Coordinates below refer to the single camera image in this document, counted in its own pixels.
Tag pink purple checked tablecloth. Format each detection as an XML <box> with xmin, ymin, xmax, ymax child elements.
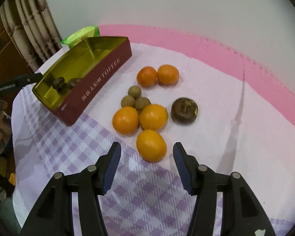
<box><xmin>12</xmin><ymin>25</ymin><xmax>295</xmax><ymax>235</ymax></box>

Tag orange tangerine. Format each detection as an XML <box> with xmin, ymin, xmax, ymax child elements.
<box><xmin>157</xmin><ymin>65</ymin><xmax>180</xmax><ymax>85</ymax></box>
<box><xmin>136</xmin><ymin>66</ymin><xmax>158</xmax><ymax>88</ymax></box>

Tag red gold toffee tin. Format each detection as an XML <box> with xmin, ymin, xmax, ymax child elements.
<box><xmin>32</xmin><ymin>36</ymin><xmax>132</xmax><ymax>126</ymax></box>

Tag yellow orange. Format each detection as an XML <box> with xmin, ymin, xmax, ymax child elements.
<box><xmin>112</xmin><ymin>107</ymin><xmax>139</xmax><ymax>135</ymax></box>
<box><xmin>136</xmin><ymin>129</ymin><xmax>167</xmax><ymax>163</ymax></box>
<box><xmin>139</xmin><ymin>104</ymin><xmax>168</xmax><ymax>131</ymax></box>

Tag brown longan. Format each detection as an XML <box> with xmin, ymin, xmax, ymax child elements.
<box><xmin>135</xmin><ymin>97</ymin><xmax>151</xmax><ymax>111</ymax></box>
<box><xmin>121</xmin><ymin>95</ymin><xmax>136</xmax><ymax>108</ymax></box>
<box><xmin>128</xmin><ymin>85</ymin><xmax>142</xmax><ymax>100</ymax></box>

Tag dark mangosteen in tin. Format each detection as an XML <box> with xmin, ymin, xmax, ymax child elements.
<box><xmin>67</xmin><ymin>78</ymin><xmax>82</xmax><ymax>90</ymax></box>
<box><xmin>52</xmin><ymin>77</ymin><xmax>65</xmax><ymax>91</ymax></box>

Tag beige patterned curtain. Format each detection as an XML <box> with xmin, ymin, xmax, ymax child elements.
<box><xmin>0</xmin><ymin>0</ymin><xmax>61</xmax><ymax>72</ymax></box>

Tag dark brown mangosteen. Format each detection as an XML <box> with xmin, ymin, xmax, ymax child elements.
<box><xmin>171</xmin><ymin>98</ymin><xmax>199</xmax><ymax>125</ymax></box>

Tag green tissue pack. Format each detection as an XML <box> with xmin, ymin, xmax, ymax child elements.
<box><xmin>61</xmin><ymin>26</ymin><xmax>100</xmax><ymax>51</ymax></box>

